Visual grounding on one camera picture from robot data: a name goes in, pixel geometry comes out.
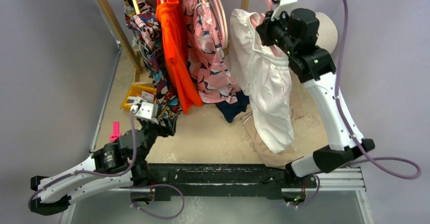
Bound pink wooden hanger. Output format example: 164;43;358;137
250;0;280;57
209;0;228;50

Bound white shorts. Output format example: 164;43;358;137
228;9;294;154

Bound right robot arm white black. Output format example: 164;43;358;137
256;8;375;187

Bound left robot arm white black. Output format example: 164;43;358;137
28;117;177;216

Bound navy blue shorts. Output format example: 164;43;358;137
216;91;249;123

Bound pink shark print shorts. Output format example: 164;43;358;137
183;0;240;104

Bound orange mesh shorts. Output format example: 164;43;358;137
156;0;203;114

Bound beige shorts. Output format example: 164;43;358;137
241;74;320;169

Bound comic print shorts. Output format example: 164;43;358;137
124;0;182;129

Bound red white small box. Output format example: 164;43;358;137
141;91;155;103

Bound round white drawer cabinet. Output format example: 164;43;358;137
315;12;338;54

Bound yellow plastic bin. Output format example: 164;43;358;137
121;84;157;110

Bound pink plastic clip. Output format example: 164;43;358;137
109;121;122;142

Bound wooden clothes rack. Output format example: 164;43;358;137
96;0;249;83

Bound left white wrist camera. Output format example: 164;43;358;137
128;96;158;122

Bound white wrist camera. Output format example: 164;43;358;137
271;0;298;21
128;96;158;122

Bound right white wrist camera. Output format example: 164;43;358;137
271;0;298;21

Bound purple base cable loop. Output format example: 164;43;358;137
129;183;186;220

